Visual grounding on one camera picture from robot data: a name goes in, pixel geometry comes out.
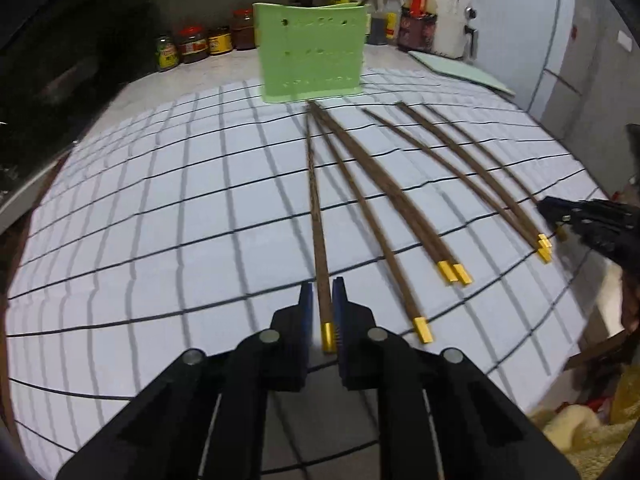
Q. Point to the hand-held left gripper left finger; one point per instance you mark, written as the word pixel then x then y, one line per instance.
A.
pixel 306 310

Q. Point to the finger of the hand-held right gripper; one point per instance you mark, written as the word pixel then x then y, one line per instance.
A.
pixel 580 207
pixel 600 237

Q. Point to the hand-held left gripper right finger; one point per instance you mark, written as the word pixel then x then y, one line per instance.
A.
pixel 339 310

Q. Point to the bunch of wooden chopsticks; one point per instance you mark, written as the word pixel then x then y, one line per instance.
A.
pixel 400 194

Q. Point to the green perforated utensil holder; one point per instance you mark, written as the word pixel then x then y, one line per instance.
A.
pixel 310 60

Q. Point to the brown wooden chair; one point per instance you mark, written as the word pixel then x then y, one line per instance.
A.
pixel 597 350

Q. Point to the white black-checked cloth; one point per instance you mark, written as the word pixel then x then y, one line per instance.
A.
pixel 175 210

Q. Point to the green cutting board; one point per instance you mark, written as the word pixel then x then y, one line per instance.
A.
pixel 460 71

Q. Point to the white refrigerator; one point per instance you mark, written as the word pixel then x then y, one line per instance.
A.
pixel 510 20

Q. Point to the yellow fleece garment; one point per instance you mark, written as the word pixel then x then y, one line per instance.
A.
pixel 590 440

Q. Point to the white rice cooker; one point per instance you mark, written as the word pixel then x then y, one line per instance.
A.
pixel 452 15

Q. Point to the white plastic jug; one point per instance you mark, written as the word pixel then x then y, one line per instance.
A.
pixel 390 2

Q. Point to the yellow label jar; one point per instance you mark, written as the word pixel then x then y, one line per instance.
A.
pixel 220 42

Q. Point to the red lid sauce jar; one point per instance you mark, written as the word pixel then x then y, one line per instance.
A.
pixel 193 46

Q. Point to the green label jar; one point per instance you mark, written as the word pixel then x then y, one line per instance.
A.
pixel 167 55

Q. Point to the black gas stove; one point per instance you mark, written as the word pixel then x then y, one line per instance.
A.
pixel 55 110

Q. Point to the white wall switch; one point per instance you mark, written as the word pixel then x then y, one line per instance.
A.
pixel 625 42

